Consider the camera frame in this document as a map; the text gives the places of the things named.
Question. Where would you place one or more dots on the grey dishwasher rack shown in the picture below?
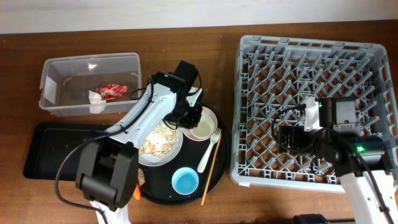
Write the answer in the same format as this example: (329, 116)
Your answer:
(274, 74)

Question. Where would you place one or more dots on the grey plate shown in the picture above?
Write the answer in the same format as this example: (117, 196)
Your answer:
(153, 161)

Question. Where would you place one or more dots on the wooden chopstick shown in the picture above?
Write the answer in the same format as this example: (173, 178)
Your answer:
(211, 171)

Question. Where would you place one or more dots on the white plastic fork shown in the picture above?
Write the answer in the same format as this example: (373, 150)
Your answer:
(213, 140)

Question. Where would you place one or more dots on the white tissue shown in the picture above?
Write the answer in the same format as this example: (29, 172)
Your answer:
(95, 102)

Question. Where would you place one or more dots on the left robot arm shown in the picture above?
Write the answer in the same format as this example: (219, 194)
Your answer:
(107, 171)

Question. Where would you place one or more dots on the red snack wrapper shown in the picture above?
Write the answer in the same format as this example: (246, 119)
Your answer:
(112, 91)

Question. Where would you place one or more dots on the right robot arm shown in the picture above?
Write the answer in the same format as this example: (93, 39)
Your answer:
(362, 163)

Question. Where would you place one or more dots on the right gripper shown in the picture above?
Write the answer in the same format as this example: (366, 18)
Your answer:
(297, 133)

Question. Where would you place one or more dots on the orange carrot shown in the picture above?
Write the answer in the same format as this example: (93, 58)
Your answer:
(137, 193)

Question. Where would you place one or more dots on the blue cup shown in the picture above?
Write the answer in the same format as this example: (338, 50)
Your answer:
(185, 181)

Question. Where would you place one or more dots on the white cup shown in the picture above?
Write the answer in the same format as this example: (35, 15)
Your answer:
(204, 129)

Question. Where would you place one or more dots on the black round tray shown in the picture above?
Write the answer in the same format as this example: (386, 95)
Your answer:
(158, 180)

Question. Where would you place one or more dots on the black rectangular tray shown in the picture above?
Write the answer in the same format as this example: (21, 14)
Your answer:
(51, 143)

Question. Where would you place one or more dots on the brown ginger piece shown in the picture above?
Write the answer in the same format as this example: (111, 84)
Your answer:
(141, 177)

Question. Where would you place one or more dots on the clear plastic bin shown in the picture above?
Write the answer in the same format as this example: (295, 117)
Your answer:
(66, 83)

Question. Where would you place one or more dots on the pink bowl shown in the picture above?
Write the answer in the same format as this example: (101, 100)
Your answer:
(212, 115)

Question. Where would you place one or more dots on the rice and peanut leftovers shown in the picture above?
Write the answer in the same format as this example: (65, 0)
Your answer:
(160, 141)

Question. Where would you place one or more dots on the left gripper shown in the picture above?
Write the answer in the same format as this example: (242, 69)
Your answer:
(192, 122)

